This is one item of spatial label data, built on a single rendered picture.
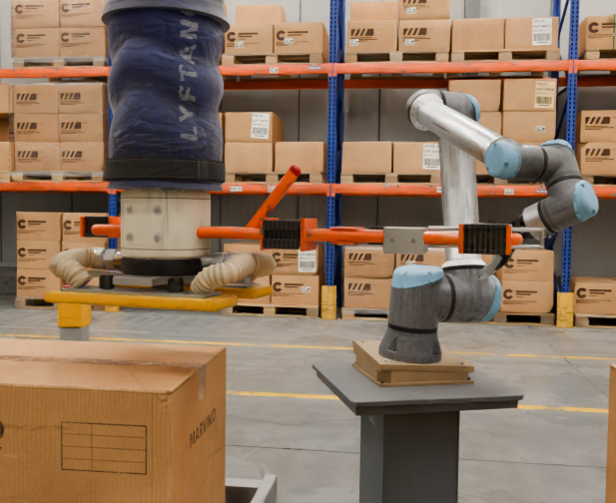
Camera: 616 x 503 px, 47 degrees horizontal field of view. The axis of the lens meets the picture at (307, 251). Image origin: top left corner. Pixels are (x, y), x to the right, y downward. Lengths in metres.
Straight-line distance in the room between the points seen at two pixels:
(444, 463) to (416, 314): 0.44
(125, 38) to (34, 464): 0.76
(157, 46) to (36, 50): 8.45
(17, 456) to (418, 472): 1.22
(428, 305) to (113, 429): 1.13
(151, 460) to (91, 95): 8.27
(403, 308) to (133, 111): 1.10
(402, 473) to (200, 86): 1.30
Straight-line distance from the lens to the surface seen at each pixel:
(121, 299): 1.29
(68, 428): 1.30
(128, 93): 1.35
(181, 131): 1.31
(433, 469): 2.21
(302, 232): 1.26
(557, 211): 1.86
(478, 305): 2.21
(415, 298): 2.11
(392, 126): 9.85
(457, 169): 2.29
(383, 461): 2.15
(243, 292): 1.39
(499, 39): 8.76
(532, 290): 8.64
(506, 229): 1.20
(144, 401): 1.24
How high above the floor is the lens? 1.24
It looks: 3 degrees down
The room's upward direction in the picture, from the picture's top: 1 degrees clockwise
